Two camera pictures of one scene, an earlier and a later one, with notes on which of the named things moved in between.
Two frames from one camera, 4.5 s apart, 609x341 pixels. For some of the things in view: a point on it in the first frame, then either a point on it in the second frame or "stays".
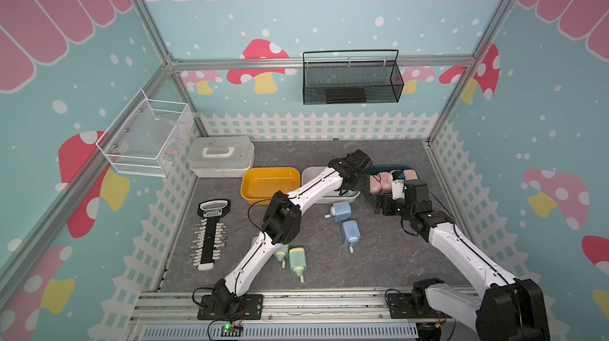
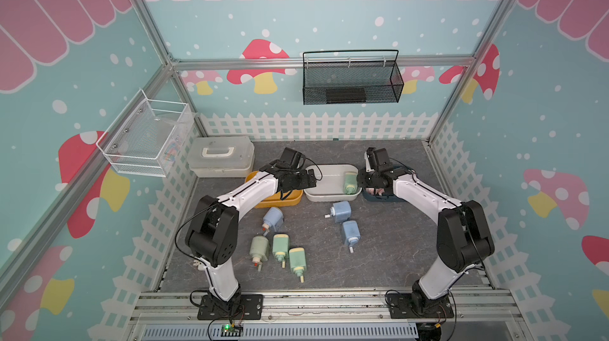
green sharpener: (281, 254) stays
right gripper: (386, 209) -> (361, 178)
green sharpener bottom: (297, 261) stays
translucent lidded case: (220, 156) stays
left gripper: (358, 186) -> (304, 183)
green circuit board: (230, 330) stays
